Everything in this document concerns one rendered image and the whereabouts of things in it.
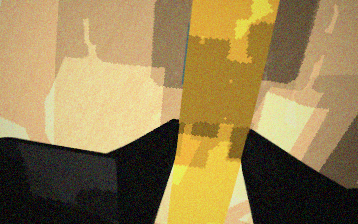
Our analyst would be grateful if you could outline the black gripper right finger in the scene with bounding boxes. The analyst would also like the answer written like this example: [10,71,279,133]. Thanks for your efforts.
[241,129,358,224]

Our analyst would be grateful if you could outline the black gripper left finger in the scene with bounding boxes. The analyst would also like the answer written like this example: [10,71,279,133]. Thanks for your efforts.
[0,119,179,224]

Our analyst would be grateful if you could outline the yellow bar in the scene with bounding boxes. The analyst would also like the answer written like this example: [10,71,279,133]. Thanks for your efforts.
[167,0,280,224]

